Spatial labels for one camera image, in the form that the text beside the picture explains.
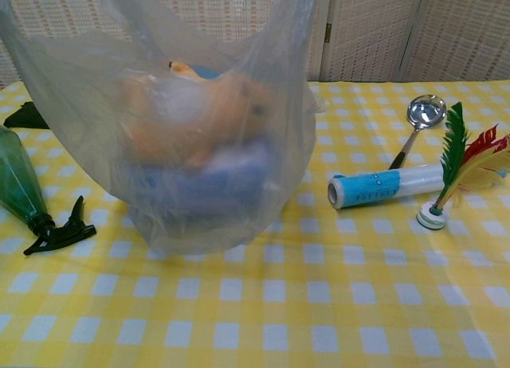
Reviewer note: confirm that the translucent plastic bag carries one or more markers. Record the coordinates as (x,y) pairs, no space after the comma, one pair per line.
(99,105)

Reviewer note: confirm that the blue box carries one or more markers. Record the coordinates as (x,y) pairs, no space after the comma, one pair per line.
(223,185)

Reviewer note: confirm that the orange plush toy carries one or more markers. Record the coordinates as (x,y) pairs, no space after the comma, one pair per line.
(223,117)

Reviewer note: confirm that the cling film roll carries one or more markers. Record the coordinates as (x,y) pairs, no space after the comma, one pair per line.
(370,189)

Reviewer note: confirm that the yellow checkered tablecloth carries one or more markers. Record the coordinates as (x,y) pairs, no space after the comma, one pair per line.
(279,296)

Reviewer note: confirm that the silver metal ladle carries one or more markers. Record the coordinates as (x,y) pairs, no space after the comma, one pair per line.
(424,113)

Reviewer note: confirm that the feather shuttlecock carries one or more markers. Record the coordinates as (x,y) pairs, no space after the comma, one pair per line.
(458,153)

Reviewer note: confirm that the green spray bottle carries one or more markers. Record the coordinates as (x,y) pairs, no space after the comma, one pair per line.
(20,185)

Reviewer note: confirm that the black triangular object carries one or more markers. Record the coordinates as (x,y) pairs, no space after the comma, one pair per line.
(26,117)

